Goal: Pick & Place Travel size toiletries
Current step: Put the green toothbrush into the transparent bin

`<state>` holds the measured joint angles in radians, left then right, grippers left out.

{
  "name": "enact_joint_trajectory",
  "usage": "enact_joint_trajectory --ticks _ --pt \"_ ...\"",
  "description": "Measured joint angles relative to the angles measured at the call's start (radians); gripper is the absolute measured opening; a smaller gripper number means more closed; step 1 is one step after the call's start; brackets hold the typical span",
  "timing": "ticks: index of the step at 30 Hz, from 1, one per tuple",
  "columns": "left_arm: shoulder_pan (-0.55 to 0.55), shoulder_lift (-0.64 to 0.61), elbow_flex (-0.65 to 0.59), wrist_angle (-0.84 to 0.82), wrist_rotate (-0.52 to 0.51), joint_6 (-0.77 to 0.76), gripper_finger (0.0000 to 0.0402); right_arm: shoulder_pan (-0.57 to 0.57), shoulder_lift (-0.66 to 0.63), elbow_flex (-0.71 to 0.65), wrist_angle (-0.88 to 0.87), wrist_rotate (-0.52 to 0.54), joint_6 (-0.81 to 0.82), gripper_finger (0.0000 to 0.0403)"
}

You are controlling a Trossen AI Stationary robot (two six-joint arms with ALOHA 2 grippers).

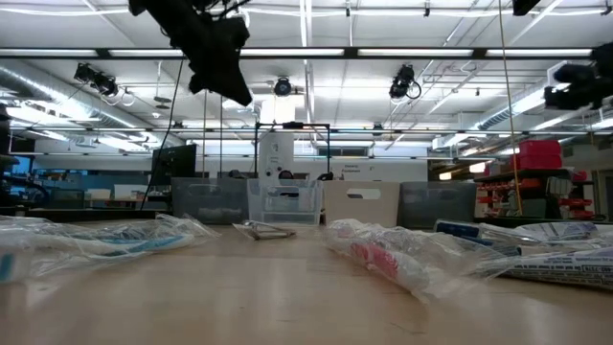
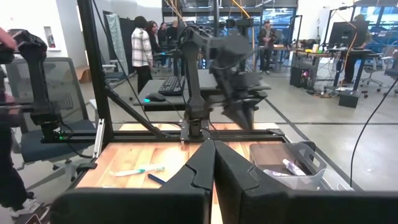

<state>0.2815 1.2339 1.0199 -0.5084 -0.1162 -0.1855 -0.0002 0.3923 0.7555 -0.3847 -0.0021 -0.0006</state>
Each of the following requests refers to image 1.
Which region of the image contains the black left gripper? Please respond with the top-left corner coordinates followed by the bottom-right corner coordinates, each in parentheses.
top-left (127, 0), bottom-right (255, 108)

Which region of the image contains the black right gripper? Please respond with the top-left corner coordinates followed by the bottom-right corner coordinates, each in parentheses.
top-left (543, 41), bottom-right (613, 110)

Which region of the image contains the silver nail clipper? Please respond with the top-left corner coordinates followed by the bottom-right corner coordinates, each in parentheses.
top-left (232, 218), bottom-right (298, 242)

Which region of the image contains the black razor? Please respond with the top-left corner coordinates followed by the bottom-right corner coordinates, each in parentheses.
top-left (433, 218), bottom-right (524, 258)

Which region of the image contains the blue white toothbrush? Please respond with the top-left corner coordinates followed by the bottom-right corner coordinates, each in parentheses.
top-left (0, 213), bottom-right (222, 287)

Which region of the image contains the pink toothbrush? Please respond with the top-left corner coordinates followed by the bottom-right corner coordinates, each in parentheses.
top-left (321, 218), bottom-right (485, 304)

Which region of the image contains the shelf with red bins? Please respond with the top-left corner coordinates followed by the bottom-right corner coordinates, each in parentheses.
top-left (473, 137), bottom-right (598, 222)

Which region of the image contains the white pillar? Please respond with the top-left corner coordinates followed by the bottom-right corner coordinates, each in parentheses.
top-left (258, 131), bottom-right (296, 181)

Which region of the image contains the black computer monitor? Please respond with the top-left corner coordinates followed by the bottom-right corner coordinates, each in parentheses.
top-left (150, 143), bottom-right (198, 187)

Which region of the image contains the smoky grey plastic bin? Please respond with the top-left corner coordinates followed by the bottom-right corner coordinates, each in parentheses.
top-left (397, 180), bottom-right (478, 230)
top-left (170, 176), bottom-right (250, 225)

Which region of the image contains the black overhead light bar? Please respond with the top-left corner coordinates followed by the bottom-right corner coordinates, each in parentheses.
top-left (0, 46), bottom-right (613, 61)

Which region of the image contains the clear plastic bin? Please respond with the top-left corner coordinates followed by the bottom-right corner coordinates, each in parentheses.
top-left (246, 178), bottom-right (325, 226)

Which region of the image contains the white plastic bin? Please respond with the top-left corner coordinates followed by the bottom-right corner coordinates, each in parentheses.
top-left (323, 180), bottom-right (401, 229)

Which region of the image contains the yellow hanging cable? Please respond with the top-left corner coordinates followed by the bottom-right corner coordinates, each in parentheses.
top-left (497, 0), bottom-right (524, 217)

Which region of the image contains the black hanging cable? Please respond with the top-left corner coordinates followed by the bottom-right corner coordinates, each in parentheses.
top-left (139, 57), bottom-right (186, 212)

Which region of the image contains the black tubular stand frame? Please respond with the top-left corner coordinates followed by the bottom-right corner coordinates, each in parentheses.
top-left (253, 122), bottom-right (332, 181)

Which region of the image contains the silver ceiling duct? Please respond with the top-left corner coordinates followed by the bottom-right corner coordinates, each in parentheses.
top-left (0, 61), bottom-right (145, 133)

